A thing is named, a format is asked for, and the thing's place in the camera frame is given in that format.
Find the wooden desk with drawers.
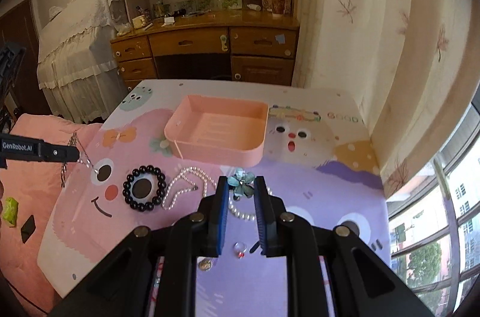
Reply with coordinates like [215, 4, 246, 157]
[111, 11, 299, 88]

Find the teal flower hair clip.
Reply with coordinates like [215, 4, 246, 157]
[227, 168, 256, 201]

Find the black bead bracelet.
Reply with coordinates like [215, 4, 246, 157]
[122, 164, 168, 213]

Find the silver chain necklace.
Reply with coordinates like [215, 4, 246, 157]
[59, 131, 100, 189]

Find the pink bed quilt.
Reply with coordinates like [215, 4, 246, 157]
[1, 114, 101, 316]

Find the pink plastic tray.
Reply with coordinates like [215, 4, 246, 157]
[164, 94, 269, 168]

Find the red patterned paper cup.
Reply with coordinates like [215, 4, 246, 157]
[271, 0, 286, 18]

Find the white lace cloth cover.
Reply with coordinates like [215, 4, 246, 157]
[37, 0, 127, 123]

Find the long pearl necklace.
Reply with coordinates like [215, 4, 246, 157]
[160, 166, 274, 222]

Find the cream floral curtain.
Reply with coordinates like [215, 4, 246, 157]
[294, 0, 479, 196]

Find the cartoon printed table cover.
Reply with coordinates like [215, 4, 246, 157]
[39, 80, 391, 316]

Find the window frame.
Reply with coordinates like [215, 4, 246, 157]
[387, 105, 479, 316]

